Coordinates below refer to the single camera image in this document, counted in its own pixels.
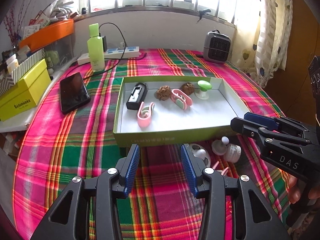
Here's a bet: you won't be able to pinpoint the black power adapter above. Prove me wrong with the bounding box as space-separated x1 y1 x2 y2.
101 36 107 52

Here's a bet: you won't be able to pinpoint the clear plastic storage bin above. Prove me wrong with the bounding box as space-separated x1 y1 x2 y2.
44 35 73 69

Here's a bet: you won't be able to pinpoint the large pink cable clip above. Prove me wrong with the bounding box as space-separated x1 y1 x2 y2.
171 88 193 110

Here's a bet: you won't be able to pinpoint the white smiley round gadget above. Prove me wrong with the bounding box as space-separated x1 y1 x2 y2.
189 144 211 167

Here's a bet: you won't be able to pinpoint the grey small space heater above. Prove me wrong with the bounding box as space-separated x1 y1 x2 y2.
203 30 231 63

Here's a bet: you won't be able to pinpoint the floral cream curtain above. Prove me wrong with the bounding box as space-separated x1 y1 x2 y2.
231 0 293 88

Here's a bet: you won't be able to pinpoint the small pink cable clip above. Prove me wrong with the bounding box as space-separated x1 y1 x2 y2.
137 101 155 128

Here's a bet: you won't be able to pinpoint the small walnut in box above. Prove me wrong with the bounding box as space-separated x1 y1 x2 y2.
180 82 195 96

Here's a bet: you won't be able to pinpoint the green mushroom suction hook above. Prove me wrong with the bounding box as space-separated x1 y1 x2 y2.
195 80 212 100

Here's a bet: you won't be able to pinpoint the white round lid knob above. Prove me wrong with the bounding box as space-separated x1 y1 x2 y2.
211 136 229 156

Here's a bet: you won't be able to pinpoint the large brown walnut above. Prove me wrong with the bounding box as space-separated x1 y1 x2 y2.
156 86 171 101

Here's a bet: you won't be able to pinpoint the white green shallow box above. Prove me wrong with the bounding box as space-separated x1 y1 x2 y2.
113 76 249 147

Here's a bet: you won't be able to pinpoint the yellow shoe box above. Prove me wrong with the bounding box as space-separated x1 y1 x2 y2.
0 59 51 121

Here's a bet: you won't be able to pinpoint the plaid pink green bedsheet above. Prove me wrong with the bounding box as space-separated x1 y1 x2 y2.
12 49 282 239

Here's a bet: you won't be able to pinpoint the black silver charger device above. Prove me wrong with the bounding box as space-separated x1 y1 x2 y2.
126 82 148 110

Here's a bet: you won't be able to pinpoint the black charger cable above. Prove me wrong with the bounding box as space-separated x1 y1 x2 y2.
82 22 147 81

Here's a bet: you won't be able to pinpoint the orange storage bin lid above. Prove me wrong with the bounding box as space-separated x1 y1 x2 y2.
18 19 74 53

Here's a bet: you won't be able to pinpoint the right hand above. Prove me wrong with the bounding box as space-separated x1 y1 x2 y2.
287 174 320 205

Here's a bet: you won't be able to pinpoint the white power strip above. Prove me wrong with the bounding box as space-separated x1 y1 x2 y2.
77 46 141 65

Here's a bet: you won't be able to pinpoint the wooden brown wardrobe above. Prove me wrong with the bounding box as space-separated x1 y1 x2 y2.
265 0 319 125

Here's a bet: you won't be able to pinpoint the small white jar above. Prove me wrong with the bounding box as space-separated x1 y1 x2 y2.
223 144 241 163

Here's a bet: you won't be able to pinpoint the striped grey white box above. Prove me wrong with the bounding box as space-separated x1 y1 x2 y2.
0 48 45 96

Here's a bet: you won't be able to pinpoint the black smartphone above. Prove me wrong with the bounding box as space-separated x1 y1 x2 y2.
60 72 91 114

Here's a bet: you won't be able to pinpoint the black window latch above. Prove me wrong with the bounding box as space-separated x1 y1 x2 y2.
197 9 212 22

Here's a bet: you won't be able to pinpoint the green lotion bottle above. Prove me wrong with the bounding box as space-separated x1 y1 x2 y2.
87 23 105 72

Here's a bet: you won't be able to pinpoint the red berry branches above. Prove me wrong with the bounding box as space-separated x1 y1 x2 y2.
3 0 28 46

